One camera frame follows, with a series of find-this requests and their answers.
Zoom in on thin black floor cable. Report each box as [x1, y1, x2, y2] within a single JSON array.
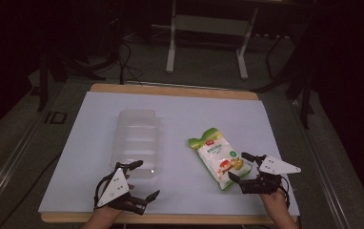
[[0, 152, 63, 229]]

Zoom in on wooden table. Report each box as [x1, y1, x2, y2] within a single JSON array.
[[40, 83, 299, 225]]

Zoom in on person's right hand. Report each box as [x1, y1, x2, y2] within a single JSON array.
[[259, 187, 291, 218]]

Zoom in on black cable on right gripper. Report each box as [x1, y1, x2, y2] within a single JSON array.
[[279, 176, 292, 209]]

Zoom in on white metal stand frame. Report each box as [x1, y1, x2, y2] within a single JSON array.
[[165, 0, 260, 81]]

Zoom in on black metal stand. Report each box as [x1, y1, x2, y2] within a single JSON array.
[[36, 51, 108, 113], [283, 60, 316, 131]]

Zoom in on clear plastic container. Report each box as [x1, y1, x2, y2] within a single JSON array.
[[109, 109, 161, 179]]

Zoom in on black floor cables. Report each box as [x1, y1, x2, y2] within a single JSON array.
[[114, 39, 145, 86]]

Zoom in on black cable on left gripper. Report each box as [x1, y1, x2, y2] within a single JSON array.
[[93, 172, 116, 210]]

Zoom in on green and white food bag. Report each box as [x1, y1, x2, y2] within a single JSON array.
[[188, 127, 253, 192]]

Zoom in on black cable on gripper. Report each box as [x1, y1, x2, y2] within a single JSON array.
[[93, 172, 116, 210], [279, 176, 292, 209]]

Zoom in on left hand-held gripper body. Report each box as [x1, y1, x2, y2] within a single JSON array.
[[93, 164, 140, 214]]

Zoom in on grey metal floor rail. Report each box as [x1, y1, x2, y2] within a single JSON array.
[[290, 99, 354, 229], [0, 106, 50, 220]]

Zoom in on black rectangular floor bracket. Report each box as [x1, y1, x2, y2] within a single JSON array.
[[44, 111, 68, 125]]

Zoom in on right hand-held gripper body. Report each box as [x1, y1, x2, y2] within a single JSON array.
[[248, 155, 302, 196]]

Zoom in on white table mat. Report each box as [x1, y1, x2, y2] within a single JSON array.
[[37, 91, 301, 218]]

